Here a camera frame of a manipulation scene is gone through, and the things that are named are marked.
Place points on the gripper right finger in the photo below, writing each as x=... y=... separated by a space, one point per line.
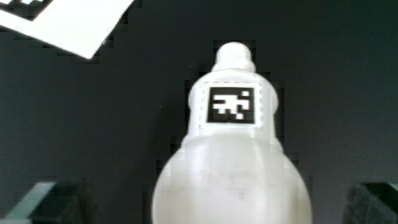
x=371 y=203

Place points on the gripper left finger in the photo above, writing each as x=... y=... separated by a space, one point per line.
x=47 y=205

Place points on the white lamp bulb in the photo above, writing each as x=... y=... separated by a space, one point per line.
x=229 y=182

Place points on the white marker tag sheet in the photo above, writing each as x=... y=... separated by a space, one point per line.
x=69 y=23

